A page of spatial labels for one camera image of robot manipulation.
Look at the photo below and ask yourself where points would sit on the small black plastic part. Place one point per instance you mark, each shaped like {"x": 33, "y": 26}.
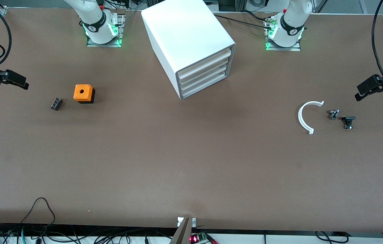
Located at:
{"x": 348, "y": 119}

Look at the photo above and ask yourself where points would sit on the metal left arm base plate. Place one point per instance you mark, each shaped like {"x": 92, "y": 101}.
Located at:
{"x": 296, "y": 48}

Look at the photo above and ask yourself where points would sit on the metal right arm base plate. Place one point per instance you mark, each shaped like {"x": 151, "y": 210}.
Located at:
{"x": 121, "y": 30}

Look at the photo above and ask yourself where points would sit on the small black terminal block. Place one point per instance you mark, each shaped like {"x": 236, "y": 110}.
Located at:
{"x": 56, "y": 104}

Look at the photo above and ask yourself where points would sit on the circuit board with red light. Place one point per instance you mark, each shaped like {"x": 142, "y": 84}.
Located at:
{"x": 198, "y": 238}

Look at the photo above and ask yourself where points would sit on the white curved plastic arc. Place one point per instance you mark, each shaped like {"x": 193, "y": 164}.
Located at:
{"x": 300, "y": 117}

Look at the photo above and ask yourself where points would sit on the small grey metal part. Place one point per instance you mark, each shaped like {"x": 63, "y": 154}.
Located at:
{"x": 333, "y": 114}

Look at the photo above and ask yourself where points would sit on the orange box with hole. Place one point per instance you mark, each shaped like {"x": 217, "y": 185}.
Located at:
{"x": 83, "y": 93}

